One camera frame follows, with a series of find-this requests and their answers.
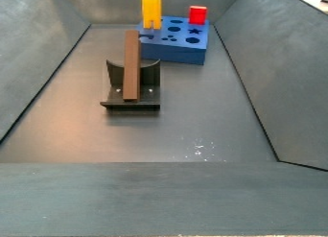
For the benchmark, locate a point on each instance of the red rounded block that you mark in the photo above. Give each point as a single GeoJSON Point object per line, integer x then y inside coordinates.
{"type": "Point", "coordinates": [198, 15]}

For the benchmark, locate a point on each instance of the dark grey cradle fixture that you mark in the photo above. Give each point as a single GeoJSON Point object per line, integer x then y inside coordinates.
{"type": "Point", "coordinates": [150, 88]}

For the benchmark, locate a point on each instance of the yellow slotted block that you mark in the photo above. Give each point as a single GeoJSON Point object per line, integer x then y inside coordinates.
{"type": "Point", "coordinates": [153, 14]}

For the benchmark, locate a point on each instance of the blue shape sorter block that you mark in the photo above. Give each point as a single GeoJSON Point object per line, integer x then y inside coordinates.
{"type": "Point", "coordinates": [179, 42]}

